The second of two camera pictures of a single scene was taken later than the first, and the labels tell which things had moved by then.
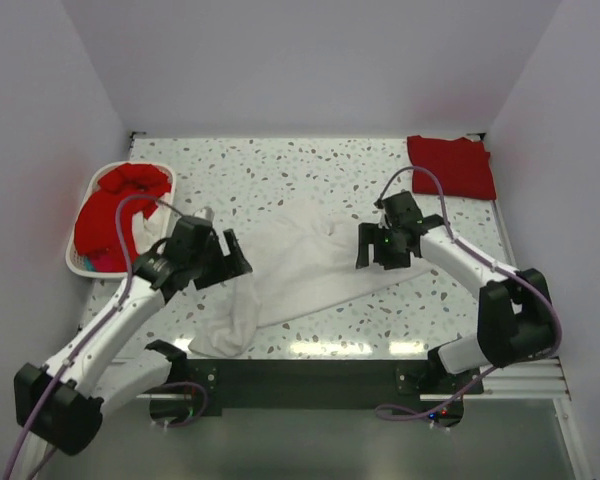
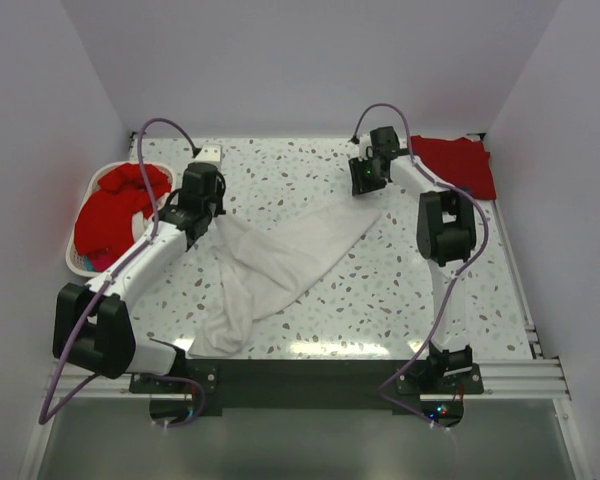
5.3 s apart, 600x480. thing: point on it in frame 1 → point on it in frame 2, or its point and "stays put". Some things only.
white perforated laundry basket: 75,263 stays put
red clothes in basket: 97,233 stays put
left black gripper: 230,266 → 219,208
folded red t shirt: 462,166 stays put
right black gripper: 369,233 → 359,185
